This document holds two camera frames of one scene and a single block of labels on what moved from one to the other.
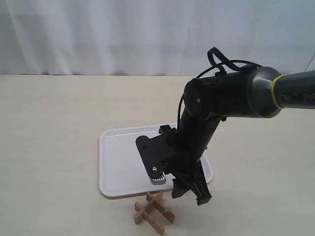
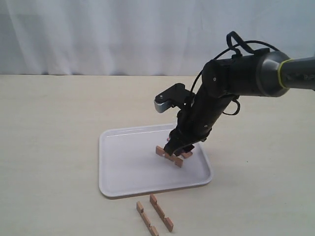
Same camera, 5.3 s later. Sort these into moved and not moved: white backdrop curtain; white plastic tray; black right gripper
Moved: black right gripper
Not moved: white plastic tray; white backdrop curtain
